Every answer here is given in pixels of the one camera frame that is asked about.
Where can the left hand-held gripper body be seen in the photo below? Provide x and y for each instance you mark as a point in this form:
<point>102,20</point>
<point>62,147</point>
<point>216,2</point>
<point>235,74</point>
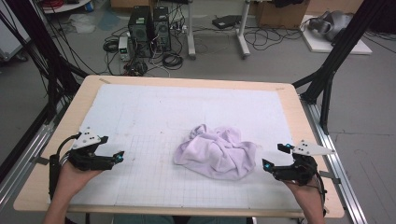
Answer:
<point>90,161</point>

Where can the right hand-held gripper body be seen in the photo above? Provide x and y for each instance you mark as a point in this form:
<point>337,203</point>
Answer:
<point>299,172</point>

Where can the lavender printed towel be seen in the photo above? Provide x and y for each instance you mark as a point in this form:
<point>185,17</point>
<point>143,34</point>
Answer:
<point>214,154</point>

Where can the person's right hand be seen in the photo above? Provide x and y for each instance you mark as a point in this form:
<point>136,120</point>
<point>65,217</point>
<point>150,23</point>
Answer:
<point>308,193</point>

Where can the person's left hand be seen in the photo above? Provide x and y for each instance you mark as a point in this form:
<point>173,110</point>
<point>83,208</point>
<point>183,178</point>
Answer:
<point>71,183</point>

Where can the white grid mat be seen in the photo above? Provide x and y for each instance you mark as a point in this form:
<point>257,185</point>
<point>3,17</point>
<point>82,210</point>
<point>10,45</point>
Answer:
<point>155,118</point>

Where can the brown tape strip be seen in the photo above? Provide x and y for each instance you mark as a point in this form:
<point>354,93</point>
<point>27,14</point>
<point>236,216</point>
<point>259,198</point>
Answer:
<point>104,81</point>

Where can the dark plug tangle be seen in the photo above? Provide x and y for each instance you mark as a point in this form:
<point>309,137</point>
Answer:
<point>135,68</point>

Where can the white power supply unit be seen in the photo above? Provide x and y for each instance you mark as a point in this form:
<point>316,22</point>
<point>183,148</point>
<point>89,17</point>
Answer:
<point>124,49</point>

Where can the black computer tower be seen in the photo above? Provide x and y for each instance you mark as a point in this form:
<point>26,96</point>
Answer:
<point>140,31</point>
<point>162,29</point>

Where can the white floor board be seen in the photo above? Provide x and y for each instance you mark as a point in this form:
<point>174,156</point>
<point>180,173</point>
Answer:
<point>339,46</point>

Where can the clear plastic bag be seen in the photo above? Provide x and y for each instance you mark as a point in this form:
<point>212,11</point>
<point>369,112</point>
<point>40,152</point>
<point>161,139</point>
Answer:
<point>82,24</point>

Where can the white stand leg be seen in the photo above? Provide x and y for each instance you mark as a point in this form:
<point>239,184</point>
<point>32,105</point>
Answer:
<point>243,34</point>
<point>190,34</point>

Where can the brown cardboard box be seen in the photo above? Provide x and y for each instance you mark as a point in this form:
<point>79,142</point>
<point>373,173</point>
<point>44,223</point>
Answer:
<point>280,17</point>

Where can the blue tape roll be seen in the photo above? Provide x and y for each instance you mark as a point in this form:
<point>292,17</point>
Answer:
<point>89,6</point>

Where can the white case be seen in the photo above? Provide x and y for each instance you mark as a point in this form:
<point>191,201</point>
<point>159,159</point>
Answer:
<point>12,37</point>

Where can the white round table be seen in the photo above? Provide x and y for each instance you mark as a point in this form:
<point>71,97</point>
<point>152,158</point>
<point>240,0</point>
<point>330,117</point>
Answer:
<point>67,6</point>

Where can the black flat device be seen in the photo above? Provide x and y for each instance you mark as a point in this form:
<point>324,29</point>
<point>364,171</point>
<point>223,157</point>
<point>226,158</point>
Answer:
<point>226,21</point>

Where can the grey metal bracket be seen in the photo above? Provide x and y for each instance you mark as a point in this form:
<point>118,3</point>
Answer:
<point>329,176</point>
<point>42,160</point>

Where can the aluminium rail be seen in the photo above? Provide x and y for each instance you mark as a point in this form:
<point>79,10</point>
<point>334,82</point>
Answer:
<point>28,149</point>
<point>317,124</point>

